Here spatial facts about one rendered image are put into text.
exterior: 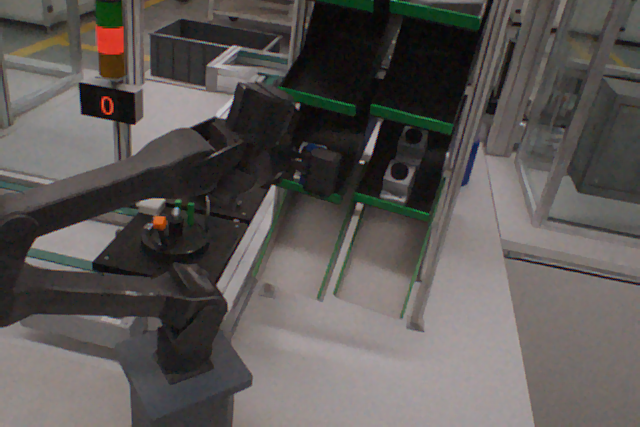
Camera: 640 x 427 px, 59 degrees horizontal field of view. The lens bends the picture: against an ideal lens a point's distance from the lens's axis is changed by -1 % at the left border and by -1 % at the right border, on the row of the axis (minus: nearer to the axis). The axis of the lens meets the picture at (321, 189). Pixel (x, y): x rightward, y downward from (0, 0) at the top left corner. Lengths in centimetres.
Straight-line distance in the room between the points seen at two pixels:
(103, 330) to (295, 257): 36
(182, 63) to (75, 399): 230
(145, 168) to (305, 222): 53
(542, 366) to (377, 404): 96
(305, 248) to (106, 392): 43
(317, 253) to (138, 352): 39
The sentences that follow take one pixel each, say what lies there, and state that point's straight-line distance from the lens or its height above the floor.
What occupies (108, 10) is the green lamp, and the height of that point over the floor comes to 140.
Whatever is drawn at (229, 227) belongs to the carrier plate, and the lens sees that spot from 126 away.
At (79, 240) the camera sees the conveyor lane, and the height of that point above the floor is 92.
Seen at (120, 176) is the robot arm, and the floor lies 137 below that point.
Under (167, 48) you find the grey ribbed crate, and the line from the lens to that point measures 315.
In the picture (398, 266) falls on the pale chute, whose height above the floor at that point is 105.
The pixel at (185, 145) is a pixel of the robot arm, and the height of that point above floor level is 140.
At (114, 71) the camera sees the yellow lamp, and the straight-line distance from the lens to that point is 122.
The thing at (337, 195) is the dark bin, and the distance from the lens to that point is 94.
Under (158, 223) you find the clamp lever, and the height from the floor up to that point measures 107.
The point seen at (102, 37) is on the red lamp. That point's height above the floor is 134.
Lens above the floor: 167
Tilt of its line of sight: 29 degrees down
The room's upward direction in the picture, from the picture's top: 9 degrees clockwise
